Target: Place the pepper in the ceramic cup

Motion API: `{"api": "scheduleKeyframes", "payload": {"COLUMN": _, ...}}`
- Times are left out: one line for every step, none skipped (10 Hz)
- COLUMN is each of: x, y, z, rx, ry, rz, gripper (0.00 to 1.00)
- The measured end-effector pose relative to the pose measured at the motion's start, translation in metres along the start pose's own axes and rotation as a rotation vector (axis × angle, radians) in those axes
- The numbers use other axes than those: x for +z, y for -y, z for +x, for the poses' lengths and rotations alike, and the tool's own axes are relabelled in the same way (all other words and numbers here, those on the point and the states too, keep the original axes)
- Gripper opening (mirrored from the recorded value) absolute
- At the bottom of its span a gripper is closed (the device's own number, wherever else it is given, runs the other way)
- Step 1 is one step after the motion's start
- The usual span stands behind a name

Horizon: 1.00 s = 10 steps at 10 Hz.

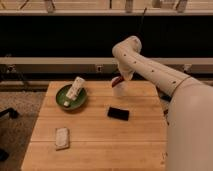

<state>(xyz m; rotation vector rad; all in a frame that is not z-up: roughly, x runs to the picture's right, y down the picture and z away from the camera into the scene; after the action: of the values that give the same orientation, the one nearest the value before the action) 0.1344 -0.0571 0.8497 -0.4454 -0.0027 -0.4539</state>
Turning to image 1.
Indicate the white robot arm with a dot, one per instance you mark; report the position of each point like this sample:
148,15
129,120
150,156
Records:
190,113

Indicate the red pepper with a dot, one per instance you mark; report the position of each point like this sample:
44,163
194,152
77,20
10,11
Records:
117,80

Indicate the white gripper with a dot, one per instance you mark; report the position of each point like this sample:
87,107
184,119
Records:
126,72

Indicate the white rectangular sponge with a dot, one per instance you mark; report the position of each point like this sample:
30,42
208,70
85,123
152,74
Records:
62,138

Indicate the white ceramic cup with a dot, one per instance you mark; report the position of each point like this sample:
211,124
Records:
119,90

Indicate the green bowl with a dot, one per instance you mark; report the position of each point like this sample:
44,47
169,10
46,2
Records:
67,102

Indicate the black rectangular block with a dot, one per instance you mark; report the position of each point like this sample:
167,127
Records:
118,113

